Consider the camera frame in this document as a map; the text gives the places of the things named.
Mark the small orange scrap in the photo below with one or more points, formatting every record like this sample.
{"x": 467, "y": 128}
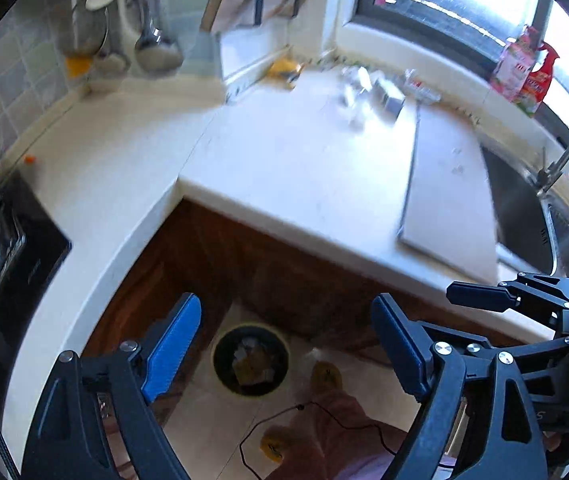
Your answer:
{"x": 30, "y": 159}

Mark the clear plastic wrapper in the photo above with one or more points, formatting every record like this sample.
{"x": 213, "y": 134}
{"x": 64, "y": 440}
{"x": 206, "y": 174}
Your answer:
{"x": 354, "y": 92}

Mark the yellow-rimmed dark waste bin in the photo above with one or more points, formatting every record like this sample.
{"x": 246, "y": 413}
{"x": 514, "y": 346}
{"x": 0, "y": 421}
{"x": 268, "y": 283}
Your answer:
{"x": 224, "y": 355}

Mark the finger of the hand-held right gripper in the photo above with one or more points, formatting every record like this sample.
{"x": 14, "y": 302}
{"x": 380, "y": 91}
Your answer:
{"x": 549, "y": 352}
{"x": 479, "y": 296}

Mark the orange kitchen utensil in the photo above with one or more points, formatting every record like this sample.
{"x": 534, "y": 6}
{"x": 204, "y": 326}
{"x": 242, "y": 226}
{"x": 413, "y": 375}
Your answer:
{"x": 78, "y": 65}

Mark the dark framed window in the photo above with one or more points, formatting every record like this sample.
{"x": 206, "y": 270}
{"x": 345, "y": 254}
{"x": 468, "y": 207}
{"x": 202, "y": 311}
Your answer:
{"x": 439, "y": 0}

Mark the steel ladle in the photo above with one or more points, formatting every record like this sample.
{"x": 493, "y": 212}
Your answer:
{"x": 157, "y": 52}

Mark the white red wrapper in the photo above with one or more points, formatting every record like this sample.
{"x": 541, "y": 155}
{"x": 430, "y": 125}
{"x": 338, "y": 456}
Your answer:
{"x": 422, "y": 87}

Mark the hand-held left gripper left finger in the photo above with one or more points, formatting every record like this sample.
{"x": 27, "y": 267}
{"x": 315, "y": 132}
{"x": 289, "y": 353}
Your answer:
{"x": 174, "y": 340}

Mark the red spray bottle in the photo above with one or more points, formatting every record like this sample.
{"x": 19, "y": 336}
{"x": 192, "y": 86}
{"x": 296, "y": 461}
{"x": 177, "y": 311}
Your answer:
{"x": 539, "y": 85}

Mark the black gas stove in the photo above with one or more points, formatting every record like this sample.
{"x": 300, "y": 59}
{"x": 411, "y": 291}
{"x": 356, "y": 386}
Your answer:
{"x": 39, "y": 240}

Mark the person's pink trouser leg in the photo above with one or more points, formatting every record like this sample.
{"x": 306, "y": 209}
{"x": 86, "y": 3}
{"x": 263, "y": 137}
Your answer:
{"x": 344, "y": 440}

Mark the yellow printed slipper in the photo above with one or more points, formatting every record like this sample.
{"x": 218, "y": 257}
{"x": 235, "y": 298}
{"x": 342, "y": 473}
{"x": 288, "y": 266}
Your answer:
{"x": 274, "y": 444}
{"x": 327, "y": 374}

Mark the flat cardboard sheet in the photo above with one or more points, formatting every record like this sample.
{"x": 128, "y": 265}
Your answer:
{"x": 444, "y": 200}

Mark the stainless steel sink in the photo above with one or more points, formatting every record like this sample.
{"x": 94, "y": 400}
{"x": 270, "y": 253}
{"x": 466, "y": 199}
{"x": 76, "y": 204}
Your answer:
{"x": 519, "y": 220}

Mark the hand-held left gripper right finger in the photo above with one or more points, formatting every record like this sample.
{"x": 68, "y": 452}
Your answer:
{"x": 399, "y": 345}

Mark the red and white refill pouch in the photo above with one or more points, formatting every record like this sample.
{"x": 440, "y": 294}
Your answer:
{"x": 514, "y": 67}

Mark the small grey box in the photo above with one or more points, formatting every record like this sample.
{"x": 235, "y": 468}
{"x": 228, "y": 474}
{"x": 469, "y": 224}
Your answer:
{"x": 389, "y": 97}

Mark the steel mesh strainer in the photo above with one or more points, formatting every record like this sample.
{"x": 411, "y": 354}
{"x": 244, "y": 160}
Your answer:
{"x": 84, "y": 30}

